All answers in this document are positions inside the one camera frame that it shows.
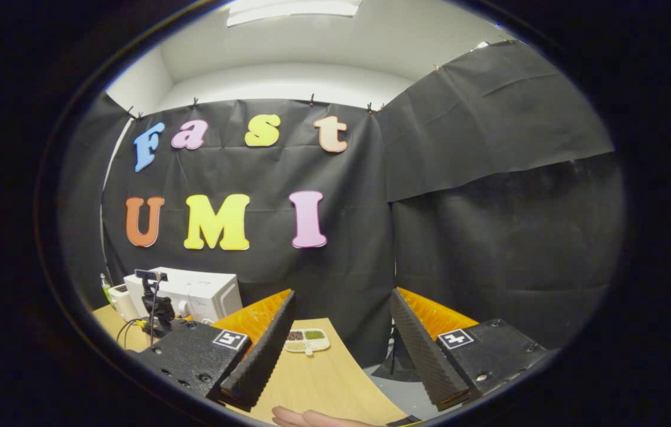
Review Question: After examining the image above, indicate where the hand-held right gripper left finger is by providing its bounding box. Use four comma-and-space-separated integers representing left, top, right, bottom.
128, 289, 296, 413

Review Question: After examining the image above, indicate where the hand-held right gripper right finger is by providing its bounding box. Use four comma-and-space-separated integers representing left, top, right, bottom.
389, 287, 551, 412

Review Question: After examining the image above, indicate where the white microwave oven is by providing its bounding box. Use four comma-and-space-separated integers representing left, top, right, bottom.
124, 267, 244, 326

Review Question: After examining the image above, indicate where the small cream toaster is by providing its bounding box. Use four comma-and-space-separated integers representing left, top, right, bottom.
108, 283, 140, 322

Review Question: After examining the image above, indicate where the divided plate with grains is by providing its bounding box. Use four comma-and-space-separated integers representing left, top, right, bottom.
283, 328, 331, 356

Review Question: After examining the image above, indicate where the black backdrop cloth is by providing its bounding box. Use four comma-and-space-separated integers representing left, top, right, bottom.
57, 40, 627, 380

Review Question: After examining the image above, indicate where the long ceiling light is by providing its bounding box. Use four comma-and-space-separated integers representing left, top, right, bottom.
227, 0, 363, 27

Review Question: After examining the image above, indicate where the black cable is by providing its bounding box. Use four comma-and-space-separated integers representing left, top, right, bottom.
115, 318, 154, 352

